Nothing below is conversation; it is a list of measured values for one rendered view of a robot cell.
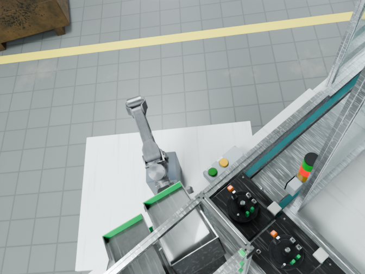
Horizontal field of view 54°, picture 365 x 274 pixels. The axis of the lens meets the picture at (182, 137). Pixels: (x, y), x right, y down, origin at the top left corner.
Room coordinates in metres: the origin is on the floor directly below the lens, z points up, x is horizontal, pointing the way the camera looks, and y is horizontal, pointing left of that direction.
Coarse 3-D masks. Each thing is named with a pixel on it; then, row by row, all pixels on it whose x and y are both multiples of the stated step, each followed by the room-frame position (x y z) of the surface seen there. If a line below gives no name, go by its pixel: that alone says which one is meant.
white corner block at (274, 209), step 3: (270, 204) 0.38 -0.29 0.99; (273, 204) 0.38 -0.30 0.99; (276, 204) 0.37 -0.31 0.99; (270, 207) 0.37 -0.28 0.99; (273, 207) 0.37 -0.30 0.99; (276, 207) 0.36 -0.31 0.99; (279, 207) 0.36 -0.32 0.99; (270, 210) 0.36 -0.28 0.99; (273, 210) 0.35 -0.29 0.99; (276, 210) 0.35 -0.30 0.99; (279, 210) 0.35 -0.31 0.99; (273, 213) 0.34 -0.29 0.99; (276, 213) 0.34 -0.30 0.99
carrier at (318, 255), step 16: (272, 224) 0.30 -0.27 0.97; (288, 224) 0.29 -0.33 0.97; (256, 240) 0.26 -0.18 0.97; (272, 240) 0.24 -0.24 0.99; (288, 240) 0.22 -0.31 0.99; (304, 240) 0.20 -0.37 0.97; (256, 256) 0.20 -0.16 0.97; (272, 256) 0.18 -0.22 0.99; (288, 256) 0.16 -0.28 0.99; (304, 256) 0.15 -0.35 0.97; (320, 256) 0.13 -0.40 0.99; (272, 272) 0.12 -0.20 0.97; (288, 272) 0.10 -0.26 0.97; (304, 272) 0.09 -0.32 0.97
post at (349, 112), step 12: (360, 84) 0.35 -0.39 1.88; (360, 96) 0.34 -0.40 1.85; (348, 108) 0.35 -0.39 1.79; (360, 108) 0.34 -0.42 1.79; (336, 120) 0.36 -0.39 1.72; (348, 120) 0.34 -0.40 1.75; (336, 132) 0.35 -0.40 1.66; (324, 144) 0.36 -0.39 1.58; (336, 144) 0.34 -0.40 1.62; (324, 156) 0.35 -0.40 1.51; (324, 168) 0.34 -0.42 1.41; (312, 180) 0.34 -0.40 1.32; (300, 192) 0.36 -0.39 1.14; (300, 204) 0.34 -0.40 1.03
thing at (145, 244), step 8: (200, 192) 0.30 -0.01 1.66; (192, 200) 0.28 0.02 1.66; (200, 200) 0.28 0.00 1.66; (184, 208) 0.27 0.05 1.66; (192, 208) 0.26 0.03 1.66; (176, 216) 0.26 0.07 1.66; (184, 216) 0.25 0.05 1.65; (208, 216) 0.28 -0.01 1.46; (168, 224) 0.24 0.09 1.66; (176, 224) 0.24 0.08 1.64; (152, 232) 0.23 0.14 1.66; (160, 232) 0.23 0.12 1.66; (144, 240) 0.22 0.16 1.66; (152, 240) 0.21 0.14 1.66; (136, 248) 0.20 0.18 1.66; (144, 248) 0.20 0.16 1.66; (240, 248) 0.14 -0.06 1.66; (248, 248) 0.13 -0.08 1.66; (128, 256) 0.19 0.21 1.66; (136, 256) 0.19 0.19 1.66; (232, 256) 0.13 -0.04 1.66; (240, 256) 0.12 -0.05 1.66; (120, 264) 0.18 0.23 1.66; (128, 264) 0.18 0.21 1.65; (224, 264) 0.11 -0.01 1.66; (232, 264) 0.11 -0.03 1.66; (248, 264) 0.13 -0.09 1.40; (112, 272) 0.16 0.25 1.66; (120, 272) 0.16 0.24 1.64; (216, 272) 0.10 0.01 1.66; (224, 272) 0.10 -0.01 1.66
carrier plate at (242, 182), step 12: (240, 180) 0.53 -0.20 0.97; (252, 180) 0.52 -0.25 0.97; (228, 192) 0.49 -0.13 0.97; (252, 192) 0.46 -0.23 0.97; (264, 192) 0.45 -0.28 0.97; (216, 204) 0.45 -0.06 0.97; (264, 204) 0.39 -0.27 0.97; (228, 216) 0.39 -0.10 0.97; (264, 216) 0.34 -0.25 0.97; (240, 228) 0.32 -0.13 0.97; (252, 228) 0.31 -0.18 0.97
